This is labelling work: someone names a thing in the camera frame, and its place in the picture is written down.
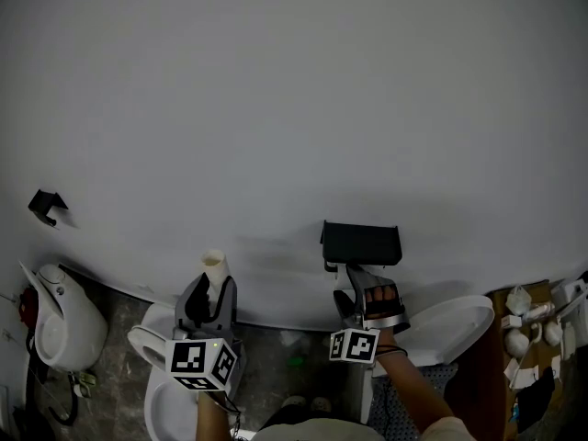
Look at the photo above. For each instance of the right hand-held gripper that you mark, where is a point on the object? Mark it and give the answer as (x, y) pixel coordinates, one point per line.
(358, 345)

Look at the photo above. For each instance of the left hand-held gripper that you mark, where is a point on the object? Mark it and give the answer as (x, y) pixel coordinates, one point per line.
(193, 358)

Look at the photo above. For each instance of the person's right forearm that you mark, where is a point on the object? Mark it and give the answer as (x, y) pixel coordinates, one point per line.
(409, 393)

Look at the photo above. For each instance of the person's left forearm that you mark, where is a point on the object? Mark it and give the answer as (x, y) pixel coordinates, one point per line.
(211, 416)

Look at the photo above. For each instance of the white toilet with tall lid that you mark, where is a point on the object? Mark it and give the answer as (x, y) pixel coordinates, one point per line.
(450, 329)

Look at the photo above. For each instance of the white toilet with oval seat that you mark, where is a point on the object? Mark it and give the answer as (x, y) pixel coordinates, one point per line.
(161, 407)

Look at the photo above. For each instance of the person's right hand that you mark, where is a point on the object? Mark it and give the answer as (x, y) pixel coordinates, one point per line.
(381, 294)

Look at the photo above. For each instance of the large black paper holder shelf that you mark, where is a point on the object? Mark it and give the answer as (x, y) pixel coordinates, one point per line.
(363, 244)

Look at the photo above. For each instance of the large crumpled white tissue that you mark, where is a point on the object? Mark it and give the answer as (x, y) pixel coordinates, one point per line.
(291, 337)

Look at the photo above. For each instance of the green plastic bottle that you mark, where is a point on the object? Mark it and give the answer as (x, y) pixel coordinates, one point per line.
(295, 361)

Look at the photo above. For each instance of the person's right white shoe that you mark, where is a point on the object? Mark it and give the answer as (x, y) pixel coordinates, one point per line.
(320, 404)

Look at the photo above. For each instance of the person's white shoe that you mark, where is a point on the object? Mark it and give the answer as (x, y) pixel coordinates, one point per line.
(320, 404)
(293, 402)

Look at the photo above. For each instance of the person's left white shoe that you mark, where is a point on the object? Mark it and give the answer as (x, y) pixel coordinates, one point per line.
(293, 402)

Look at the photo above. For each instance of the grey perforated metal basket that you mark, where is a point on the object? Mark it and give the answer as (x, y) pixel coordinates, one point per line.
(395, 411)

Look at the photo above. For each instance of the person's black trousers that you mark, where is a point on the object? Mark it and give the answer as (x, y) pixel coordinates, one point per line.
(317, 416)

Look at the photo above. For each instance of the person's light shirt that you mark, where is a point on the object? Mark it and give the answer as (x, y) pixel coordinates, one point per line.
(317, 432)

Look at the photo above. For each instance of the small white cup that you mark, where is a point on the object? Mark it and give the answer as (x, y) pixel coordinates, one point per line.
(82, 389)

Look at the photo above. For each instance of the brown cardboard box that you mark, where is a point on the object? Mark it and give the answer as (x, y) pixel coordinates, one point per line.
(478, 384)

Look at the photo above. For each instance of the small white carton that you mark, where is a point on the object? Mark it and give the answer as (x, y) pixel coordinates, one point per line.
(511, 321)

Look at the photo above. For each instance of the crumpled clear plastic bag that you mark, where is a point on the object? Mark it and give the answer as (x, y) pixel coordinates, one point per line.
(518, 300)

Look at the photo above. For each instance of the large white oval bundle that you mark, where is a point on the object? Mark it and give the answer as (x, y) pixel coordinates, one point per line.
(516, 342)

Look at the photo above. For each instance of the red box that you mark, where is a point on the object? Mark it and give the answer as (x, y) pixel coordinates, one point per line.
(27, 306)

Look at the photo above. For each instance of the clear plastic tube bottle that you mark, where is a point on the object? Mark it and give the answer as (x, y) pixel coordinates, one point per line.
(538, 311)

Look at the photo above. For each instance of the white paper sheets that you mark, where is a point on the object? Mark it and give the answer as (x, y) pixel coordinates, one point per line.
(521, 375)

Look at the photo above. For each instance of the small blue packet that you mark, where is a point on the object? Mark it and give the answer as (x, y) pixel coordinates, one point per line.
(515, 410)

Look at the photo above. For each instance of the small white oval bundle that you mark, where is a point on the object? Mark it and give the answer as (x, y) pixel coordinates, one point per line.
(553, 333)

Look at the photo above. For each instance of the black pouch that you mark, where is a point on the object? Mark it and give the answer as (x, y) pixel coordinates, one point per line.
(535, 400)

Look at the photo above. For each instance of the white plastic bottle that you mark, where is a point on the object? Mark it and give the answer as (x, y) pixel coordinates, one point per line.
(568, 340)

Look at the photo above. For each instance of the small black wall holder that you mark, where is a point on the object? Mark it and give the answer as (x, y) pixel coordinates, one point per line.
(43, 200)

